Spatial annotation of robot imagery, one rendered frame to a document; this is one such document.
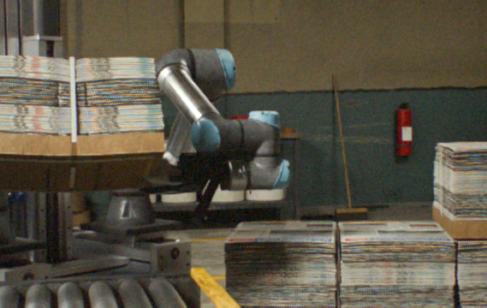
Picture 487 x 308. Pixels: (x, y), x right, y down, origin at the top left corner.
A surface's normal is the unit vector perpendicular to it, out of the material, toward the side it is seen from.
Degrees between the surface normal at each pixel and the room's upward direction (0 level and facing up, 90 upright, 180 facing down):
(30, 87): 69
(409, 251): 90
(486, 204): 90
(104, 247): 90
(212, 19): 90
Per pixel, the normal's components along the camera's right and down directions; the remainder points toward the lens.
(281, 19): 0.21, 0.05
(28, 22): -0.69, 0.05
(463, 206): -0.09, 0.05
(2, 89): 0.20, -0.32
